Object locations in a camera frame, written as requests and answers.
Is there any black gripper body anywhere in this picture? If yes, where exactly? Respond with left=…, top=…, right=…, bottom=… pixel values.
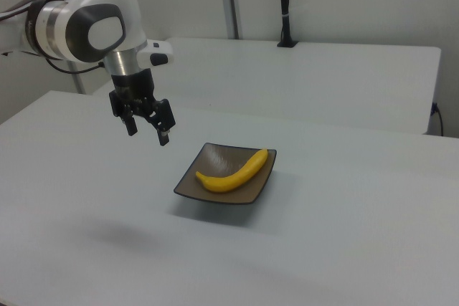
left=108, top=69, right=177, bottom=133

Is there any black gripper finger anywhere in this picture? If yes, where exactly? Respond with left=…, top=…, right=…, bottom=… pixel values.
left=156, top=128, right=171, bottom=147
left=123, top=114, right=140, bottom=138

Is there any yellow banana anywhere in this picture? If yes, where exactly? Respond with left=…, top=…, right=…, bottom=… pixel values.
left=195, top=148, right=269, bottom=193

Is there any brown square ceramic plate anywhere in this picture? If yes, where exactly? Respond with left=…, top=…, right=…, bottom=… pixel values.
left=173, top=142, right=278, bottom=206

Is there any white rear table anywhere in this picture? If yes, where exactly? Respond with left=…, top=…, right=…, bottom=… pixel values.
left=92, top=37, right=443, bottom=135

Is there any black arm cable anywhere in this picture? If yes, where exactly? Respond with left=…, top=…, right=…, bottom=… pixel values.
left=42, top=55, right=107, bottom=75

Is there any dark cable beside table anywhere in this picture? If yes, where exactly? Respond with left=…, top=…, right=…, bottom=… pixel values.
left=431, top=102, right=445, bottom=138

